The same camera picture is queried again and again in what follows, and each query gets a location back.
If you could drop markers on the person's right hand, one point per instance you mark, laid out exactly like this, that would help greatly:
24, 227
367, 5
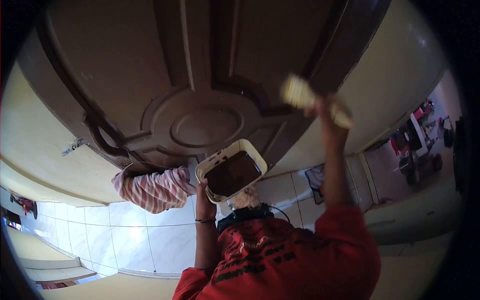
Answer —
332, 122

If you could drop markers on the person's left hand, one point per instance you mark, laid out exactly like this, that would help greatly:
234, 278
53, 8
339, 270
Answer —
205, 206

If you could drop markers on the person's left thumb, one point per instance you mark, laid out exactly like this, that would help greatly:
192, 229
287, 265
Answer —
204, 184

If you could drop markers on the person's right fingers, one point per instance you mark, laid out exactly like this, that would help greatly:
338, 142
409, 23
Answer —
322, 107

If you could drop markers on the cream paint brush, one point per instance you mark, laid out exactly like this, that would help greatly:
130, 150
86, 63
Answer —
298, 93

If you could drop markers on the cream plastic paint tray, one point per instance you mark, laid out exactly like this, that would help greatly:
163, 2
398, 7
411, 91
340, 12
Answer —
243, 147

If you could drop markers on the brown paint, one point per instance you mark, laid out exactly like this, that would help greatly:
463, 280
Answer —
232, 173

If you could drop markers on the cream fuzzy cloth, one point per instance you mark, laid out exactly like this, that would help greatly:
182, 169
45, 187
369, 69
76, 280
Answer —
245, 198

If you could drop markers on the pink striped cloth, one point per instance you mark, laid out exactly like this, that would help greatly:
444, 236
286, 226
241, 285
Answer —
153, 189

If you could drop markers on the blue and white cloth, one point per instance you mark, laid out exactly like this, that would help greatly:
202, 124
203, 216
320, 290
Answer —
315, 180

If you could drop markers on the parked motorcycle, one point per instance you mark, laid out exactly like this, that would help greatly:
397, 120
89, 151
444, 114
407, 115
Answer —
414, 146

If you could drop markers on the person's body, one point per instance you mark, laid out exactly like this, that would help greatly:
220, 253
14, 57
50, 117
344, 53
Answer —
285, 258

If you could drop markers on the brown panelled wooden door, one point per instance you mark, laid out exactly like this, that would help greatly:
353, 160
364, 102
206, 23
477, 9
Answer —
202, 56

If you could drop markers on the metal door latch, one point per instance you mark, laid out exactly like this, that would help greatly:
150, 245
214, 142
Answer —
73, 146

